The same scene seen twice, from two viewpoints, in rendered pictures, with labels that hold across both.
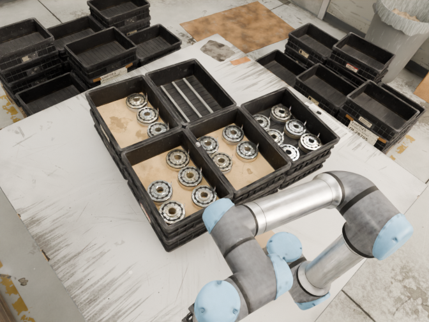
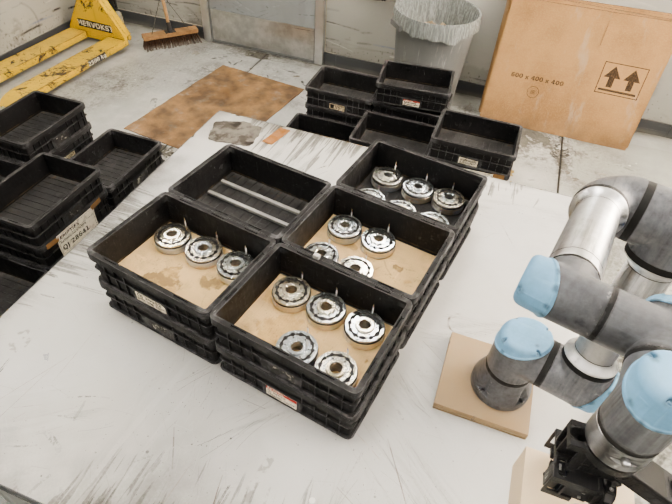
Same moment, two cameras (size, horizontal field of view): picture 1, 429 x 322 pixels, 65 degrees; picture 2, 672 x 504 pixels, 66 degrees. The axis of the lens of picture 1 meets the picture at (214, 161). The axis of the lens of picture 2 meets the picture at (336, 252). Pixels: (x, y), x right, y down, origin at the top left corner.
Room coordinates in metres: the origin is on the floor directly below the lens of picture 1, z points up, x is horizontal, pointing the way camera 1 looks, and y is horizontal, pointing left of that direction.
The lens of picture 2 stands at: (0.02, 0.40, 1.89)
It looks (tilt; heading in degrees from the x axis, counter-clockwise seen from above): 45 degrees down; 337
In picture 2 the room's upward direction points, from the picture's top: 4 degrees clockwise
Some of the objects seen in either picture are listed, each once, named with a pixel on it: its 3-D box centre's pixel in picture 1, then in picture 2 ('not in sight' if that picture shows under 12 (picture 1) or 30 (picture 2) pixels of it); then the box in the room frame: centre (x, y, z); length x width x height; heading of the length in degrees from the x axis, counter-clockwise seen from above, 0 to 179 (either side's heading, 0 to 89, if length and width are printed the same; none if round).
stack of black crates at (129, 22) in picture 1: (122, 28); (46, 156); (2.47, 0.94, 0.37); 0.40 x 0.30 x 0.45; 140
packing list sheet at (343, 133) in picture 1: (318, 124); not in sight; (1.38, -0.55, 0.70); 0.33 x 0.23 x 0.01; 50
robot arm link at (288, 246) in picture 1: (283, 252); (522, 349); (0.51, -0.30, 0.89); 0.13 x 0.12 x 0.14; 37
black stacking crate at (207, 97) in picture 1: (189, 98); (252, 202); (1.25, 0.17, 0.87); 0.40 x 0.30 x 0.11; 41
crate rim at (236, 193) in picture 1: (237, 147); (369, 239); (0.94, -0.09, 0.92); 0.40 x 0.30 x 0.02; 41
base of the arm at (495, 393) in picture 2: not in sight; (505, 374); (0.52, -0.30, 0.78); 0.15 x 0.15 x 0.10
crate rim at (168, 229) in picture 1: (175, 174); (313, 311); (0.75, 0.14, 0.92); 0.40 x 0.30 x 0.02; 41
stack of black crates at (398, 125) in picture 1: (367, 126); (467, 169); (1.79, -1.04, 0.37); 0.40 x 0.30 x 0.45; 50
